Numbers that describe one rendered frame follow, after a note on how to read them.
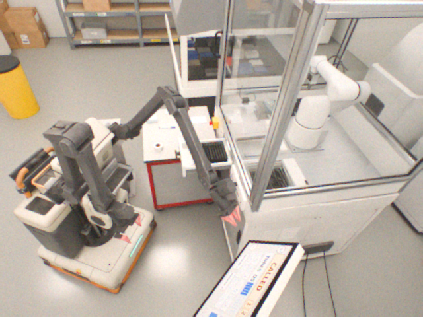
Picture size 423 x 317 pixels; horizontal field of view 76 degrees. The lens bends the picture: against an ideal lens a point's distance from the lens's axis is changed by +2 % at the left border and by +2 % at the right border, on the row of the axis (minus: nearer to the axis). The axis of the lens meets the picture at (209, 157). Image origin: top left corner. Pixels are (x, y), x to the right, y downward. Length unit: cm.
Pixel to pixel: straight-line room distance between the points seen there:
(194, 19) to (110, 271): 191
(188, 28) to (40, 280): 224
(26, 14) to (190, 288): 485
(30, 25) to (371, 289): 578
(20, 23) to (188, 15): 396
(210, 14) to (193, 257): 192
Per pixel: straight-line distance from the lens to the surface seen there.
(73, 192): 126
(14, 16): 573
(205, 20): 224
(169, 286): 233
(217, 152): 185
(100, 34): 548
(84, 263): 222
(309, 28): 90
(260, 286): 113
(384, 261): 290
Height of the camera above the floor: 221
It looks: 47 degrees down
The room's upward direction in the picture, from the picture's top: 4 degrees clockwise
